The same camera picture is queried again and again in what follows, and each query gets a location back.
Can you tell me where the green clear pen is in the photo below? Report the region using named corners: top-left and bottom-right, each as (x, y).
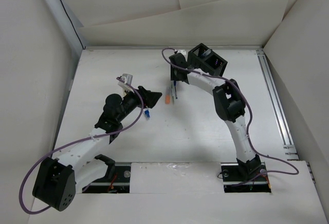
top-left (168, 82), bottom-right (175, 105)

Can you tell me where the blue cap glue bottle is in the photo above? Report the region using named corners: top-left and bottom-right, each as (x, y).
top-left (144, 107), bottom-right (151, 120)

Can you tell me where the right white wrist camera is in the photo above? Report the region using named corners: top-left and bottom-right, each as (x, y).
top-left (174, 49), bottom-right (187, 56)

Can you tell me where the black two-compartment pen holder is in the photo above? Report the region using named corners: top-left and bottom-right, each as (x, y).
top-left (187, 43), bottom-right (228, 77)

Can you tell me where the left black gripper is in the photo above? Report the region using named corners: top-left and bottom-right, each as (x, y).
top-left (116, 85), bottom-right (161, 122)

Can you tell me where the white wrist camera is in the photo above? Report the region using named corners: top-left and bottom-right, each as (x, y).
top-left (174, 49), bottom-right (187, 56)
top-left (118, 73), bottom-right (133, 91)

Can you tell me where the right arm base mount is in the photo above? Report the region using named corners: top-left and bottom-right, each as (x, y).
top-left (217, 158), bottom-right (271, 193)

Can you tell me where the orange cap highlighter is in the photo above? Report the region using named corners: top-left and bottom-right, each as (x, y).
top-left (164, 86), bottom-right (171, 105)

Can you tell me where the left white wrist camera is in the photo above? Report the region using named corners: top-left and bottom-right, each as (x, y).
top-left (118, 73), bottom-right (133, 91)

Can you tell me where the dark blue ballpoint pen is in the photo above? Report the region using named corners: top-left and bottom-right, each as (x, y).
top-left (172, 80), bottom-right (178, 99)

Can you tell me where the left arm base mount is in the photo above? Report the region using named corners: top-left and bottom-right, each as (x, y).
top-left (82, 154), bottom-right (132, 194)

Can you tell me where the right aluminium rail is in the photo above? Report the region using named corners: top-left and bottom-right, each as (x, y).
top-left (256, 49), bottom-right (299, 161)

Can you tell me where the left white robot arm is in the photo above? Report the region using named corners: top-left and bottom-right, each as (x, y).
top-left (32, 86), bottom-right (162, 211)

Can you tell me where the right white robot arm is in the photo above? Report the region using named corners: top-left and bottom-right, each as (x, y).
top-left (168, 49), bottom-right (261, 181)

